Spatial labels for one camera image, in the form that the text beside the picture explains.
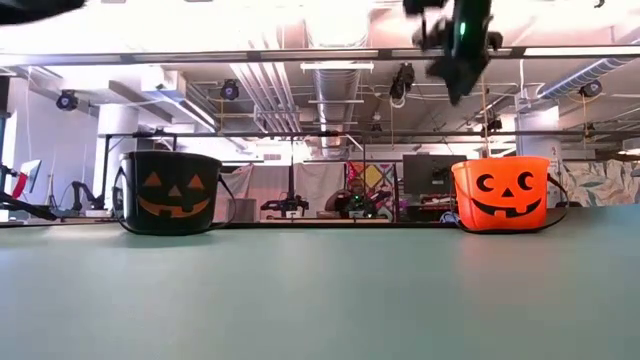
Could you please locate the black hanging camera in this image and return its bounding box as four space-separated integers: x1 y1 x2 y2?
388 62 416 109

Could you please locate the orange jack-o-lantern bucket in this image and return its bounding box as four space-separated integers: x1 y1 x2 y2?
449 155 571 235

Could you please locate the black background frame bar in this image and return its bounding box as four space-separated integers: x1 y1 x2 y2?
97 130 640 141

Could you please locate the yellow hanging cord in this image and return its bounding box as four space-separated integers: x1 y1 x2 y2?
477 74 492 159

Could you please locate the striped flexible duct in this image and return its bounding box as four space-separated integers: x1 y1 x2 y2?
537 57 629 101

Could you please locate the tilted white monitor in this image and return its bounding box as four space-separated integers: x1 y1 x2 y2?
12 158 43 200

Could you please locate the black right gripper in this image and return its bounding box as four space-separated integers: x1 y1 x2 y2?
413 0 504 107

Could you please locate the grey box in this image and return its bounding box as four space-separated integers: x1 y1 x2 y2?
232 198 257 224

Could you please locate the green table mat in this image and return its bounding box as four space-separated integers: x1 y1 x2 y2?
0 207 640 360

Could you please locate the dark computer monitor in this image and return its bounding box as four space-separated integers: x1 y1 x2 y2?
402 153 454 197

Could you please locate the white hanging cloth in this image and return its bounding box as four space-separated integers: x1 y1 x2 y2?
214 162 346 224

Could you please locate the patterned wall panel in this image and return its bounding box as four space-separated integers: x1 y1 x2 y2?
562 159 640 209

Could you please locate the grey overhead crossbar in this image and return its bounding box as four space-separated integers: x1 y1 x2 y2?
0 45 640 67

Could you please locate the silver ventilation duct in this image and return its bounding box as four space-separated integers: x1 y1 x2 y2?
312 69 361 151

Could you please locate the black jack-o-lantern bucket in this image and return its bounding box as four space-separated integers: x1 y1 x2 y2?
113 149 237 237

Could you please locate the white strip light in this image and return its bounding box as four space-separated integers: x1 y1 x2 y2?
299 61 375 72

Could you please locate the black round ceiling camera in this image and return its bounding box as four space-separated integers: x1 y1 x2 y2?
579 79 604 99
219 78 241 101
55 89 80 112

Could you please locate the person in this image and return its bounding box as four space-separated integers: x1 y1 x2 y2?
324 177 374 220

